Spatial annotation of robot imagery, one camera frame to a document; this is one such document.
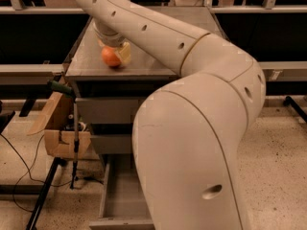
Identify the grey wooden drawer cabinet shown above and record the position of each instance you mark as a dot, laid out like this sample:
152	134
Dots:
91	78

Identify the grey top drawer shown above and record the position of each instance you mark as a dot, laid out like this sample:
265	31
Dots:
109	110

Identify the grey metal rail frame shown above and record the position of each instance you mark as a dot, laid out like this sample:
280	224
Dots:
37	35

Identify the grey middle drawer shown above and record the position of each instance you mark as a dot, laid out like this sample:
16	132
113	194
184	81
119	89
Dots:
112	144

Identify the green handled grabber stick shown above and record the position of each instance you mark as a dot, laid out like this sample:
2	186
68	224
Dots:
74	128

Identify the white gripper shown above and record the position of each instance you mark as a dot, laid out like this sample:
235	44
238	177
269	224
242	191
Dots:
112	40

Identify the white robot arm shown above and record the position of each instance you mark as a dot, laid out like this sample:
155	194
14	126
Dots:
220	91

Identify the orange fruit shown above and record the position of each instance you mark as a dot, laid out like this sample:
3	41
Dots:
109	57

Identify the grey open bottom drawer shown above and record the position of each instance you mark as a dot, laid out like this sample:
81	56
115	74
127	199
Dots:
123	205

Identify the black tripod leg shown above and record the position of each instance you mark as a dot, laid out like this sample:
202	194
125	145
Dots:
43	194

